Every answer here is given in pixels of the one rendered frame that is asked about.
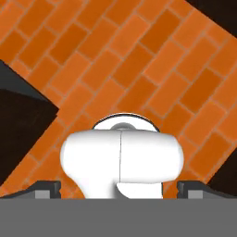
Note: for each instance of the dark brown cabinet, grey top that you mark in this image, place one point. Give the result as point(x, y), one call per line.
point(21, 123)

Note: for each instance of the white rounded object, black rim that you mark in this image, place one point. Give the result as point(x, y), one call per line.
point(123, 160)

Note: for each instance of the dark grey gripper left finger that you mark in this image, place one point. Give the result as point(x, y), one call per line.
point(46, 187)

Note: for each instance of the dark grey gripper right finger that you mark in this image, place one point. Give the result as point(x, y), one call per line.
point(191, 187)

